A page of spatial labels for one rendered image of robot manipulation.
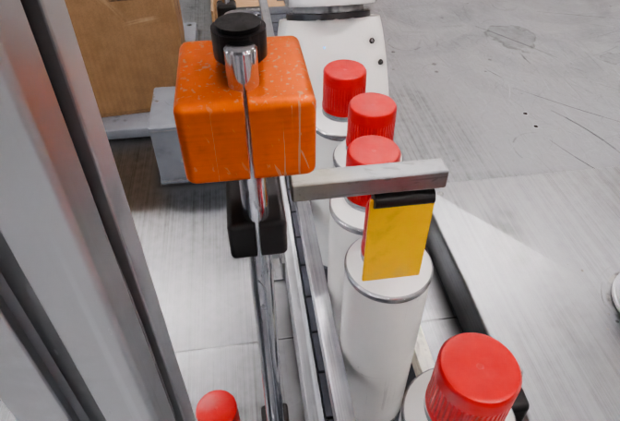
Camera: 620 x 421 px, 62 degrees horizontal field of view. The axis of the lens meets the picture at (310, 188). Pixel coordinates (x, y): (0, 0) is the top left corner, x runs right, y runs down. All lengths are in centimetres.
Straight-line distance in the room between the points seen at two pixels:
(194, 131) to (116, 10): 60
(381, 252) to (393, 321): 7
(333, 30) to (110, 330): 35
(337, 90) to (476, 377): 24
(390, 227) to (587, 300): 34
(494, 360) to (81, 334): 15
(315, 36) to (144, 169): 36
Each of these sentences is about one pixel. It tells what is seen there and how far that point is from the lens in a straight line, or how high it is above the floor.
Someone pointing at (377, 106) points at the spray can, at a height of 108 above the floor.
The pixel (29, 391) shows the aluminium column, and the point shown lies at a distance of 20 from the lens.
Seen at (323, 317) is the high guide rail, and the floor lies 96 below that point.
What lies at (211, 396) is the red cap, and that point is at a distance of 47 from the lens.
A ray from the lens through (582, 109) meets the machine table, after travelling 93.
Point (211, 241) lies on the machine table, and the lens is 62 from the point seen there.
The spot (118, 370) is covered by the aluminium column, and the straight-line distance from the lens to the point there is 18.
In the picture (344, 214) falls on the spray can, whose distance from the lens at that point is 33.
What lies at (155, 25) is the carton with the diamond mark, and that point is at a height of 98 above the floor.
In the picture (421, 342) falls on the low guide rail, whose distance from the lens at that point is 43.
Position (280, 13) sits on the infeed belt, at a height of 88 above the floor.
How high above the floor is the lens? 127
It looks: 41 degrees down
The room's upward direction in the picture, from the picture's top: straight up
